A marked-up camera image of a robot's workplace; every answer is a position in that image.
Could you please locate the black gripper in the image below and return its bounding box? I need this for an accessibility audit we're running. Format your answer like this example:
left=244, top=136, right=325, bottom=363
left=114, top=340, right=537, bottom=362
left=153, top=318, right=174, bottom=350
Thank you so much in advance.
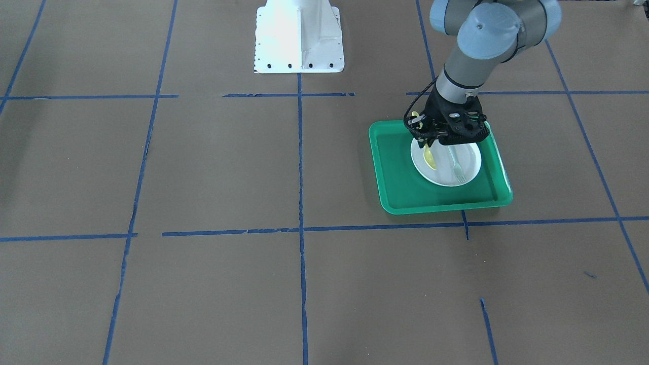
left=417, top=90, right=482, bottom=149

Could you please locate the yellow plastic spoon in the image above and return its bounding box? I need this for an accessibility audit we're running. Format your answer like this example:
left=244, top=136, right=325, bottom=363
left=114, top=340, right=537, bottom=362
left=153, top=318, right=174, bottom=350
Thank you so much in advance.
left=423, top=142, right=437, bottom=170

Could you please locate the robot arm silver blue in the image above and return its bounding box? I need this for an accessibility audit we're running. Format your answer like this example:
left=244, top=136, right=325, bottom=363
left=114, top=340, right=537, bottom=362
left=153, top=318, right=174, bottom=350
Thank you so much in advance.
left=404, top=1, right=562, bottom=148

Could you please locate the white round plate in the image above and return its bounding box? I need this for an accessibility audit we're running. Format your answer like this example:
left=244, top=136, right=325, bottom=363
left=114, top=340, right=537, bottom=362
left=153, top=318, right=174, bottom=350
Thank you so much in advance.
left=410, top=139, right=482, bottom=187

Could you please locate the green plastic tray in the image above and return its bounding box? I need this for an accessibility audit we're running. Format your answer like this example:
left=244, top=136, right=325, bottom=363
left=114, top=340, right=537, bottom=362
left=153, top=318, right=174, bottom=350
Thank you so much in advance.
left=369, top=120, right=513, bottom=215

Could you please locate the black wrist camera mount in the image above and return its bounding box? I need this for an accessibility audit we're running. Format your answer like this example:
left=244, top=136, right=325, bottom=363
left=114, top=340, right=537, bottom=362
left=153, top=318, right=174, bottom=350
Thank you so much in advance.
left=438, top=111, right=491, bottom=146

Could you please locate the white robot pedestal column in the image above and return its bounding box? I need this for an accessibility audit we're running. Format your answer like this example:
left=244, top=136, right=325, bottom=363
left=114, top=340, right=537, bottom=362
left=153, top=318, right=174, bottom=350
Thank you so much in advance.
left=254, top=1, right=345, bottom=74

